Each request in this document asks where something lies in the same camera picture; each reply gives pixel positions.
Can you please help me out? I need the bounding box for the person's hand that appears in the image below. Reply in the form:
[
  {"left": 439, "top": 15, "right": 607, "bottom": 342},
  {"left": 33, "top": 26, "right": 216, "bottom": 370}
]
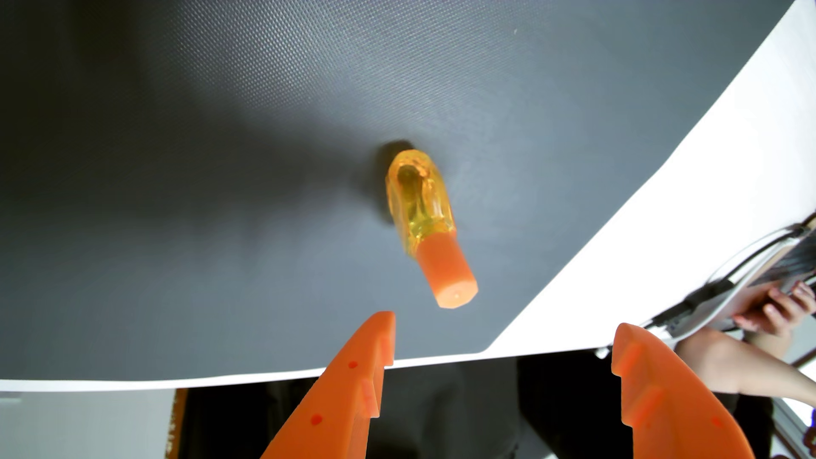
[{"left": 732, "top": 282, "right": 816, "bottom": 337}]

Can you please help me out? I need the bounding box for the black bag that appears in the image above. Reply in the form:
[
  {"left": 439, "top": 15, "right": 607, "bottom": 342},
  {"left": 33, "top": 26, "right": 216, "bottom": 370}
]
[{"left": 175, "top": 349, "right": 638, "bottom": 459}]

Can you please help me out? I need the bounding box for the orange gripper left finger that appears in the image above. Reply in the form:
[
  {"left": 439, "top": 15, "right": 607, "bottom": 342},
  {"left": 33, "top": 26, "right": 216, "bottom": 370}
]
[{"left": 260, "top": 311, "right": 397, "bottom": 459}]

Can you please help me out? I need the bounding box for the dark grey textured mat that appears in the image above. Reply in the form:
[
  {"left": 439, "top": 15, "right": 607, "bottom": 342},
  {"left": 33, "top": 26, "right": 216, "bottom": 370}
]
[{"left": 0, "top": 0, "right": 798, "bottom": 382}]

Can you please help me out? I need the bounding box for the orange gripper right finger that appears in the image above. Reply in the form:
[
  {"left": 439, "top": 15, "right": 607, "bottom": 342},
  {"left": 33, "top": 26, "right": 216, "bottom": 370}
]
[{"left": 611, "top": 323, "right": 757, "bottom": 459}]

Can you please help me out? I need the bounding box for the yellow eyedrops bottle orange cap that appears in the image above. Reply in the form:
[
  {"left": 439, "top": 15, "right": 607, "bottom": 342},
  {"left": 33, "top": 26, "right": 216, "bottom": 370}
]
[{"left": 385, "top": 149, "right": 479, "bottom": 310}]

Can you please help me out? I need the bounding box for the silver laptop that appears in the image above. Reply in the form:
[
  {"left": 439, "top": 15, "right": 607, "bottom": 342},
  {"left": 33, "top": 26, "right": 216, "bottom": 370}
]
[{"left": 663, "top": 220, "right": 816, "bottom": 340}]

